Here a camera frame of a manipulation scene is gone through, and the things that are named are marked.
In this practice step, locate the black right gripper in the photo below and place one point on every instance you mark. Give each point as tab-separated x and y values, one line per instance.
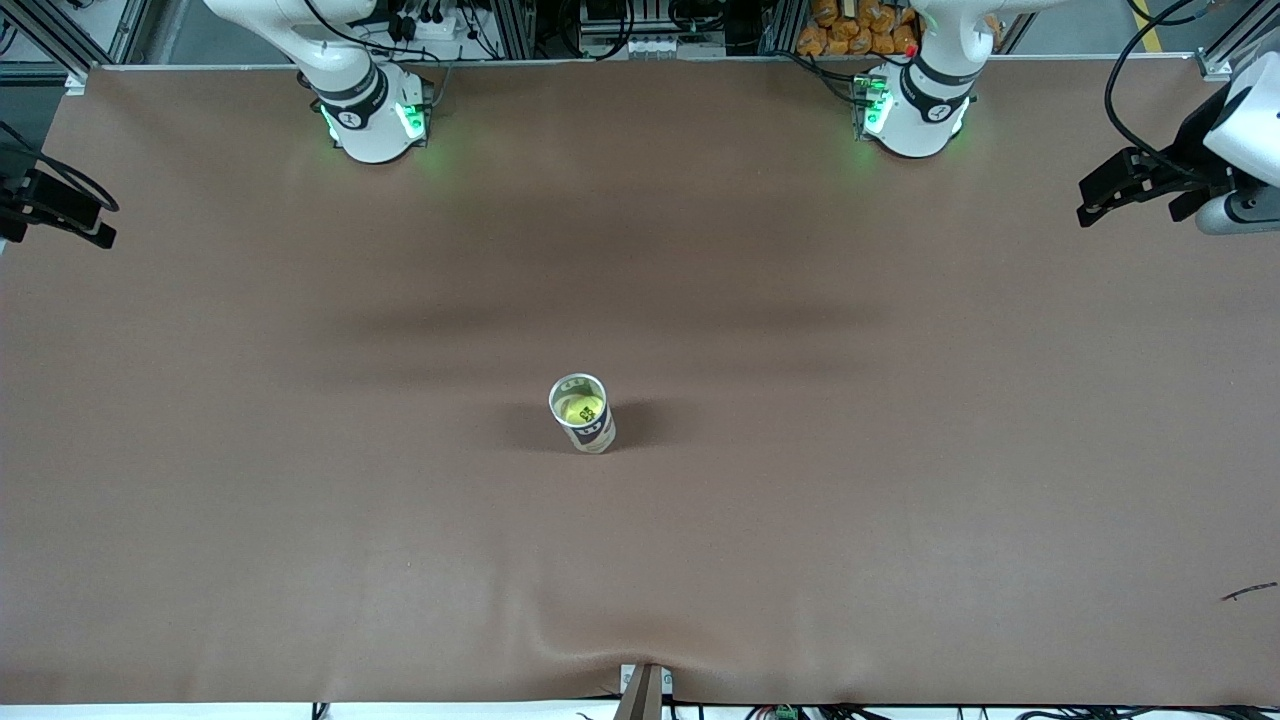
14	195

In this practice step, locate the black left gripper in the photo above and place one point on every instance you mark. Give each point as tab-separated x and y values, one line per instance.
1192	148

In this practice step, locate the yellow Roland Garros tennis ball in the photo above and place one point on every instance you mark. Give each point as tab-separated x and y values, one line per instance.
582	410

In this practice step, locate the clear plastic tennis ball can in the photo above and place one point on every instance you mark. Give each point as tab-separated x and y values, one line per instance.
598	438

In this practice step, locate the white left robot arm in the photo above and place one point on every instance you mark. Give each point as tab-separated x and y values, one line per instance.
925	110

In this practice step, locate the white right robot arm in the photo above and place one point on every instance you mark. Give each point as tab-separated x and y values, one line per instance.
365	110

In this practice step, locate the orange snack bags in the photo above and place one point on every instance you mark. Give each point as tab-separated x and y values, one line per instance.
840	25

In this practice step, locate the brown table mat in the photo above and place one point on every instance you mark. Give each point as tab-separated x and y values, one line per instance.
900	500

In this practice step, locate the white power strip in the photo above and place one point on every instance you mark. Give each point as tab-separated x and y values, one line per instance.
425	28

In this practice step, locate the small dark twig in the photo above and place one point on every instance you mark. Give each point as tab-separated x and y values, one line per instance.
1250	591

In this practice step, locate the grey rack equipment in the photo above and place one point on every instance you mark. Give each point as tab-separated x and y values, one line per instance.
650	45

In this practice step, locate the green plug connector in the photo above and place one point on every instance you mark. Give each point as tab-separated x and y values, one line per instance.
785	712

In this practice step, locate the aluminium frame post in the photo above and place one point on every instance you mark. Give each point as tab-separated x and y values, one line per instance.
75	80
1215	65

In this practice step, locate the metal table edge bracket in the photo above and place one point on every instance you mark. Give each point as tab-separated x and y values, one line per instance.
645	695

